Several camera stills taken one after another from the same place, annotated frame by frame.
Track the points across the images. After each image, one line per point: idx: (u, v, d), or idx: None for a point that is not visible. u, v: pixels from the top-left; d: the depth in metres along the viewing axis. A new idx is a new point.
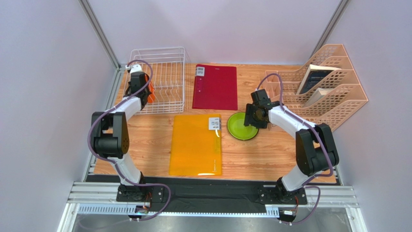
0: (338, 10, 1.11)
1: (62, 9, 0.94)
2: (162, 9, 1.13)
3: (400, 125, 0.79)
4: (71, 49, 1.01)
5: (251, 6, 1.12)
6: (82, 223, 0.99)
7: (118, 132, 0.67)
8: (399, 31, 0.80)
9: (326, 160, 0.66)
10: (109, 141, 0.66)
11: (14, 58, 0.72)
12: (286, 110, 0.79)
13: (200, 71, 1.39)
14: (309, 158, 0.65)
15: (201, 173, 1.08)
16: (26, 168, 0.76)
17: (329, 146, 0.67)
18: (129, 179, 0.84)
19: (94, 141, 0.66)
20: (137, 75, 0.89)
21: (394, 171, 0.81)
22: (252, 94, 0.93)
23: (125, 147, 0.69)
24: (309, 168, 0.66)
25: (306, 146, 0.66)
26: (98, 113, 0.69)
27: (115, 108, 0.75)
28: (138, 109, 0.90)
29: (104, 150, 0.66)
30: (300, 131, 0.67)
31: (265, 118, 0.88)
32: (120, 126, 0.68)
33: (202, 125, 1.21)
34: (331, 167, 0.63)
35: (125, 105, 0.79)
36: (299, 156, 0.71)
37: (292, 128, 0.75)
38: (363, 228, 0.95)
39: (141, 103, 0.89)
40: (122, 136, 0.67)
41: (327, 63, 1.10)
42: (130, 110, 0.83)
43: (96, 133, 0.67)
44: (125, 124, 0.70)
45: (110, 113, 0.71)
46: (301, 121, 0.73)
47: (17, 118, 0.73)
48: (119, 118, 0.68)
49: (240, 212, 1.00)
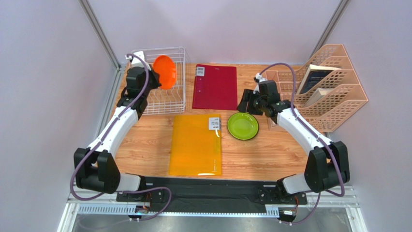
0: (338, 10, 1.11)
1: (62, 9, 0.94)
2: (162, 9, 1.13)
3: (401, 125, 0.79)
4: (71, 49, 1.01)
5: (251, 6, 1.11)
6: (82, 223, 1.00)
7: (102, 177, 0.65)
8: (399, 31, 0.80)
9: (337, 178, 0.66)
10: (95, 182, 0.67)
11: (14, 58, 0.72)
12: (299, 119, 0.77)
13: (200, 71, 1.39)
14: (320, 178, 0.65)
15: (201, 173, 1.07)
16: (26, 167, 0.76)
17: (342, 166, 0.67)
18: (129, 190, 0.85)
19: (80, 179, 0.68)
20: (134, 77, 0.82)
21: (394, 170, 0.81)
22: (260, 85, 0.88)
23: (113, 184, 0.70)
24: (318, 186, 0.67)
25: (320, 166, 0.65)
26: (81, 152, 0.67)
27: (101, 141, 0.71)
28: (134, 122, 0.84)
29: (92, 189, 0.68)
30: (315, 151, 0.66)
31: (272, 118, 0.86)
32: (106, 172, 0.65)
33: (202, 125, 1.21)
34: (343, 187, 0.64)
35: (113, 133, 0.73)
36: (308, 171, 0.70)
37: (304, 141, 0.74)
38: (364, 228, 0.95)
39: (137, 111, 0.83)
40: (108, 180, 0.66)
41: (327, 63, 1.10)
42: (122, 132, 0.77)
43: (81, 174, 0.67)
44: (112, 164, 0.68)
45: (96, 151, 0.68)
46: (316, 135, 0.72)
47: (17, 116, 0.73)
48: (102, 164, 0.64)
49: (241, 212, 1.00)
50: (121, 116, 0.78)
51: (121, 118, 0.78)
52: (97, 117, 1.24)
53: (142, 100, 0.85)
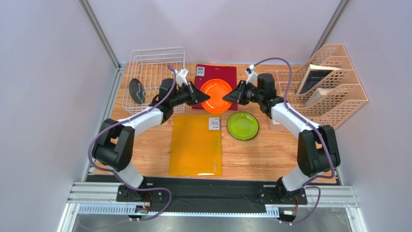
0: (338, 10, 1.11)
1: (62, 9, 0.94)
2: (163, 9, 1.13)
3: (401, 125, 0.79)
4: (71, 49, 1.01)
5: (251, 6, 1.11)
6: (82, 223, 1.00)
7: (119, 149, 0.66)
8: (399, 31, 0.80)
9: (328, 161, 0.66)
10: (109, 153, 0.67)
11: (14, 58, 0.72)
12: (290, 109, 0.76)
13: (200, 71, 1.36)
14: (310, 159, 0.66)
15: (201, 173, 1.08)
16: (25, 168, 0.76)
17: (331, 148, 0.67)
18: (129, 183, 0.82)
19: (97, 147, 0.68)
20: (166, 88, 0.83)
21: (394, 171, 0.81)
22: (259, 79, 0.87)
23: (123, 163, 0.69)
24: (310, 169, 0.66)
25: (309, 147, 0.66)
26: (110, 122, 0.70)
27: (128, 119, 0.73)
28: (156, 123, 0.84)
29: (103, 160, 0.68)
30: (303, 132, 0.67)
31: (266, 114, 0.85)
32: (124, 143, 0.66)
33: (202, 125, 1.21)
34: (332, 168, 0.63)
35: (141, 119, 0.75)
36: (301, 156, 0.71)
37: (295, 128, 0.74)
38: (363, 228, 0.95)
39: (163, 116, 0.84)
40: (122, 153, 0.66)
41: (327, 63, 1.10)
42: (147, 125, 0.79)
43: (101, 141, 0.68)
44: (131, 141, 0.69)
45: (122, 125, 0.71)
46: (304, 121, 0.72)
47: (17, 117, 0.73)
48: (125, 135, 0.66)
49: (240, 212, 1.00)
50: (151, 111, 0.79)
51: (150, 113, 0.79)
52: (97, 117, 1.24)
53: (169, 108, 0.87)
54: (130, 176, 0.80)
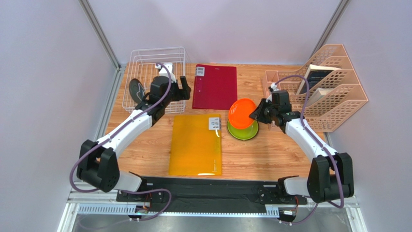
0: (338, 10, 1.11)
1: (62, 9, 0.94)
2: (162, 9, 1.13)
3: (401, 125, 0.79)
4: (71, 49, 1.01)
5: (251, 6, 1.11)
6: (82, 223, 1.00)
7: (102, 174, 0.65)
8: (399, 31, 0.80)
9: (339, 191, 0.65)
10: (92, 178, 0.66)
11: (14, 57, 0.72)
12: (306, 128, 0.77)
13: (200, 71, 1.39)
14: (321, 187, 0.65)
15: (201, 173, 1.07)
16: (26, 167, 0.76)
17: (345, 179, 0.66)
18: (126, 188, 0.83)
19: (80, 171, 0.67)
20: (158, 85, 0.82)
21: (394, 170, 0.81)
22: (273, 94, 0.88)
23: (110, 184, 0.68)
24: (319, 196, 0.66)
25: (321, 175, 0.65)
26: (88, 144, 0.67)
27: (110, 138, 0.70)
28: (146, 127, 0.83)
29: (88, 183, 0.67)
30: (318, 158, 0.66)
31: (280, 127, 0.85)
32: (106, 169, 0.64)
33: (202, 125, 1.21)
34: (343, 200, 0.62)
35: (124, 133, 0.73)
36: (310, 181, 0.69)
37: (309, 150, 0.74)
38: (363, 228, 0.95)
39: (152, 118, 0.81)
40: (105, 178, 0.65)
41: (327, 63, 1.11)
42: (133, 134, 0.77)
43: (82, 166, 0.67)
44: (114, 164, 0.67)
45: (103, 147, 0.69)
46: (321, 144, 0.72)
47: (17, 116, 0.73)
48: (105, 160, 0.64)
49: (240, 212, 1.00)
50: (136, 119, 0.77)
51: (135, 121, 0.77)
52: (97, 117, 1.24)
53: (160, 108, 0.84)
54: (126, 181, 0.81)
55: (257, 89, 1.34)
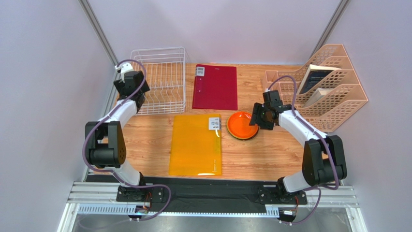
0: (338, 10, 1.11)
1: (62, 9, 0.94)
2: (163, 9, 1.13)
3: (401, 124, 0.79)
4: (71, 48, 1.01)
5: (251, 6, 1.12)
6: (82, 223, 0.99)
7: (112, 142, 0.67)
8: (399, 31, 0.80)
9: (332, 173, 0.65)
10: (104, 152, 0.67)
11: (14, 57, 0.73)
12: (298, 117, 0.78)
13: (200, 71, 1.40)
14: (315, 169, 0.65)
15: (201, 173, 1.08)
16: (25, 166, 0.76)
17: (337, 161, 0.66)
18: (129, 182, 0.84)
19: (89, 152, 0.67)
20: (131, 76, 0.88)
21: (394, 170, 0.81)
22: (264, 94, 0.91)
23: (121, 157, 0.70)
24: (314, 179, 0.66)
25: (315, 158, 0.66)
26: (92, 123, 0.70)
27: (109, 116, 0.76)
28: (132, 113, 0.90)
29: (100, 162, 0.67)
30: (310, 141, 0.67)
31: (274, 121, 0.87)
32: (115, 137, 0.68)
33: (202, 125, 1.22)
34: (337, 180, 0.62)
35: (120, 111, 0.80)
36: (304, 166, 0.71)
37: (301, 136, 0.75)
38: (363, 228, 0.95)
39: (136, 105, 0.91)
40: (118, 147, 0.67)
41: (327, 63, 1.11)
42: (126, 115, 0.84)
43: (91, 145, 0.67)
44: (122, 134, 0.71)
45: (105, 123, 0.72)
46: (312, 129, 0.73)
47: (17, 116, 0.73)
48: (113, 128, 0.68)
49: (240, 212, 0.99)
50: (124, 104, 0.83)
51: (124, 105, 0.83)
52: (97, 117, 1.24)
53: (139, 96, 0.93)
54: (128, 175, 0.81)
55: (257, 89, 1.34)
